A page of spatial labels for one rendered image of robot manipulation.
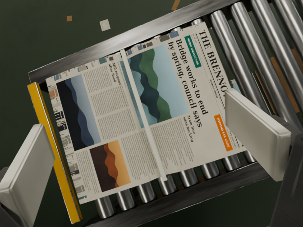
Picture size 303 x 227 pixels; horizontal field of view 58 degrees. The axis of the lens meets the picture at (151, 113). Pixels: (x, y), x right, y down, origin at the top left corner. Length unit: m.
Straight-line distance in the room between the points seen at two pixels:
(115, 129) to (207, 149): 0.19
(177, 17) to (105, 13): 1.02
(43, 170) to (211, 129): 0.42
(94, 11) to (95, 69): 1.28
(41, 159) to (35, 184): 0.02
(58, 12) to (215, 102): 1.53
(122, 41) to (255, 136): 0.73
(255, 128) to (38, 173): 0.13
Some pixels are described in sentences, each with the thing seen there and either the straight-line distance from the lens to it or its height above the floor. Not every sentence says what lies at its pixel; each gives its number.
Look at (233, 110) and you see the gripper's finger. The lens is 0.19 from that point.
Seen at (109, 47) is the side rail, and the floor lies 0.80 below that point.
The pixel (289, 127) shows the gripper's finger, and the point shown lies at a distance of 0.17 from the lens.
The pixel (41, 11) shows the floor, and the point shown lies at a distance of 2.02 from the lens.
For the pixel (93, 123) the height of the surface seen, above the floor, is 1.03.
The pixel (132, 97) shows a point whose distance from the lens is 0.58.
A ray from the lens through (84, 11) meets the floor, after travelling 1.90.
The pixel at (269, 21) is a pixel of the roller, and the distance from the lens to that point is 0.91.
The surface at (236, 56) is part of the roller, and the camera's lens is 0.85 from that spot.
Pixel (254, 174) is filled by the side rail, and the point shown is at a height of 0.80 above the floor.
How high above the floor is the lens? 1.59
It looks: 81 degrees down
